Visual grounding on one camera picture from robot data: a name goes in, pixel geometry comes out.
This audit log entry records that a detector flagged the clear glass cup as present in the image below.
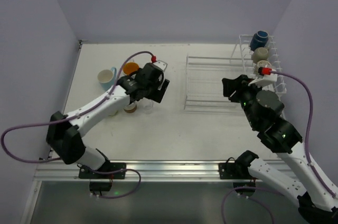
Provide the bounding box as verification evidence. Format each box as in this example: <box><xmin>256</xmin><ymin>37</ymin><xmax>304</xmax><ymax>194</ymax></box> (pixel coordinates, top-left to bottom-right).
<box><xmin>142</xmin><ymin>99</ymin><xmax>154</xmax><ymax>114</ymax></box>

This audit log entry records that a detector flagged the white floral mug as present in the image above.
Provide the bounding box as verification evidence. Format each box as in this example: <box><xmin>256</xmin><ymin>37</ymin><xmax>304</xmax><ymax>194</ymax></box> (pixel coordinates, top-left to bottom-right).
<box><xmin>123</xmin><ymin>62</ymin><xmax>139</xmax><ymax>76</ymax></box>

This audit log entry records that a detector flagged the cream and brown cup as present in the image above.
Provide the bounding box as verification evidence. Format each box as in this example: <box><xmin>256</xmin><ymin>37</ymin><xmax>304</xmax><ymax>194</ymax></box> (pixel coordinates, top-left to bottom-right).
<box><xmin>124</xmin><ymin>102</ymin><xmax>137</xmax><ymax>113</ymax></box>

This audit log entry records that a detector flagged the light blue mug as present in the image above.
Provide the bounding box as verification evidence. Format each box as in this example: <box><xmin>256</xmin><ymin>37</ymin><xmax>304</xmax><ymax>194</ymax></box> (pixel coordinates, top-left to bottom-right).
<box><xmin>97</xmin><ymin>67</ymin><xmax>117</xmax><ymax>91</ymax></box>

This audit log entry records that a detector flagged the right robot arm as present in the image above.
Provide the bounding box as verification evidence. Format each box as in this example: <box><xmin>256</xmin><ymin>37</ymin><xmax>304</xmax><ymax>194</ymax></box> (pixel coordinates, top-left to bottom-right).
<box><xmin>222</xmin><ymin>74</ymin><xmax>337</xmax><ymax>223</ymax></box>

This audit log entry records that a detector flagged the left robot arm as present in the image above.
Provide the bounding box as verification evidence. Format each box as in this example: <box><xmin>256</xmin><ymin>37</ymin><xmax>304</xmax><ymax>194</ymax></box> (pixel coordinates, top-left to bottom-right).
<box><xmin>46</xmin><ymin>61</ymin><xmax>169</xmax><ymax>173</ymax></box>

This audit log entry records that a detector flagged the speckled beige cup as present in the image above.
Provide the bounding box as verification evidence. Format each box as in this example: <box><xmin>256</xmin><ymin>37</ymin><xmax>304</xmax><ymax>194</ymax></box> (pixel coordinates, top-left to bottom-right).
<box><xmin>253</xmin><ymin>60</ymin><xmax>272</xmax><ymax>76</ymax></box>

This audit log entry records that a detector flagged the olive grey cup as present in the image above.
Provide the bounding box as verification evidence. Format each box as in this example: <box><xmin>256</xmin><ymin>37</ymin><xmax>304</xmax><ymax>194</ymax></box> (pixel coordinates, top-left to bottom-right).
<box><xmin>251</xmin><ymin>47</ymin><xmax>269</xmax><ymax>64</ymax></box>

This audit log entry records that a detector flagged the dark blue cup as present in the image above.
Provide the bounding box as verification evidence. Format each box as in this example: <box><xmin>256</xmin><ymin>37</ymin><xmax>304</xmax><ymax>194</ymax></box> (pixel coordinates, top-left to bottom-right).
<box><xmin>249</xmin><ymin>30</ymin><xmax>269</xmax><ymax>51</ymax></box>

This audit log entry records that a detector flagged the right controller box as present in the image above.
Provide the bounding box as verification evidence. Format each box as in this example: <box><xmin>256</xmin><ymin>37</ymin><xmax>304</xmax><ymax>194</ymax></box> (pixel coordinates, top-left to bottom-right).
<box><xmin>232</xmin><ymin>182</ymin><xmax>256</xmax><ymax>197</ymax></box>

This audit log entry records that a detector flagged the controller box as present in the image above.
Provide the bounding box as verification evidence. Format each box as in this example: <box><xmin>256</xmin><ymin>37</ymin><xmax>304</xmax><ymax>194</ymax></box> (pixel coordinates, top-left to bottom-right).
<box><xmin>89</xmin><ymin>182</ymin><xmax>112</xmax><ymax>194</ymax></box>
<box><xmin>232</xmin><ymin>182</ymin><xmax>256</xmax><ymax>197</ymax></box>

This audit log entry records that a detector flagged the left controller box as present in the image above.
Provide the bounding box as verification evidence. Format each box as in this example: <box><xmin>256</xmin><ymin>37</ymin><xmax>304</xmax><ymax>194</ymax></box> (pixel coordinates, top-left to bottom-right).
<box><xmin>89</xmin><ymin>182</ymin><xmax>112</xmax><ymax>194</ymax></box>

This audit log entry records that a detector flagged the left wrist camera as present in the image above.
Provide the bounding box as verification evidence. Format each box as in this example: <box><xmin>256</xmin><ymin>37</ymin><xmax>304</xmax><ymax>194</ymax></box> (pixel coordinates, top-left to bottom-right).
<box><xmin>154</xmin><ymin>60</ymin><xmax>168</xmax><ymax>72</ymax></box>

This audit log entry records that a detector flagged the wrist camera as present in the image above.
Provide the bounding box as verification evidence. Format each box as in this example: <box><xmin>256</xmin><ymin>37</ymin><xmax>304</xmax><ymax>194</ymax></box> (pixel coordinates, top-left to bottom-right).
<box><xmin>154</xmin><ymin>60</ymin><xmax>168</xmax><ymax>72</ymax></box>
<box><xmin>248</xmin><ymin>67</ymin><xmax>277</xmax><ymax>87</ymax></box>

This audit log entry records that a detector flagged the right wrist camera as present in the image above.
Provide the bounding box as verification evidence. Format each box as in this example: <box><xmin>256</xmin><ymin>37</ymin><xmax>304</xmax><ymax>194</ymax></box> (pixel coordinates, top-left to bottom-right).
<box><xmin>248</xmin><ymin>67</ymin><xmax>277</xmax><ymax>87</ymax></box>

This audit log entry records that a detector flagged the flat white wire rack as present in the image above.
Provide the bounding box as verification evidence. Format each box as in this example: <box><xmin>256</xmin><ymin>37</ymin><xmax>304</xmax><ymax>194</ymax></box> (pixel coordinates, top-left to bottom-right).
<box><xmin>184</xmin><ymin>55</ymin><xmax>244</xmax><ymax>113</ymax></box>

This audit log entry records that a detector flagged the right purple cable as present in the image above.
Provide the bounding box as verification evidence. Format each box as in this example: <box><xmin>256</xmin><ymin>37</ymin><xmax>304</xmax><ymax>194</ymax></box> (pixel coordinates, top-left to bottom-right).
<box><xmin>221</xmin><ymin>67</ymin><xmax>338</xmax><ymax>224</ymax></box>

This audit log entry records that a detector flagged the purple cable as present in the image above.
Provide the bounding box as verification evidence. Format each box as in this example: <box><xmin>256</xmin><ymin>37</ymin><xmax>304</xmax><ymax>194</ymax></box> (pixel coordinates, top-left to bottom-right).
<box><xmin>221</xmin><ymin>67</ymin><xmax>338</xmax><ymax>224</ymax></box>
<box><xmin>1</xmin><ymin>51</ymin><xmax>157</xmax><ymax>199</ymax></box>

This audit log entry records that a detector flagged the tall white wire rack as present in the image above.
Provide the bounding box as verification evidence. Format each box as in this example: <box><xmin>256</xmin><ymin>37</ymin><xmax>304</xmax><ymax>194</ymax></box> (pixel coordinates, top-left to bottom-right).
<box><xmin>230</xmin><ymin>34</ymin><xmax>282</xmax><ymax>79</ymax></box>

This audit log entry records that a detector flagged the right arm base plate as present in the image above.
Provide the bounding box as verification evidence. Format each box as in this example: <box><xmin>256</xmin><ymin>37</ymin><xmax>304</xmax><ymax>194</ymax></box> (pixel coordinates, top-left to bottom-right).
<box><xmin>218</xmin><ymin>150</ymin><xmax>259</xmax><ymax>180</ymax></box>

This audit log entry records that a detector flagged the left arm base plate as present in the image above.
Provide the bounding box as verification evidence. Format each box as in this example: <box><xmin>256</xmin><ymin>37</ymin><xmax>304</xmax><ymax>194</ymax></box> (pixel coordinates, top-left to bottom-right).
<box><xmin>78</xmin><ymin>161</ymin><xmax>127</xmax><ymax>180</ymax></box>

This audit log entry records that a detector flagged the aluminium mounting rail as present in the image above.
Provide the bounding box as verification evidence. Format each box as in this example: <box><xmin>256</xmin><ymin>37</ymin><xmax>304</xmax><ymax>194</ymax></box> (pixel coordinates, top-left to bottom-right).
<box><xmin>33</xmin><ymin>158</ymin><xmax>296</xmax><ymax>182</ymax></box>

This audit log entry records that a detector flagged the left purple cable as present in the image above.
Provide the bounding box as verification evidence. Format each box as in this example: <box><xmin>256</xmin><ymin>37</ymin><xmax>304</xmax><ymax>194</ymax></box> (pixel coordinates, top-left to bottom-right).
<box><xmin>1</xmin><ymin>51</ymin><xmax>157</xmax><ymax>199</ymax></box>

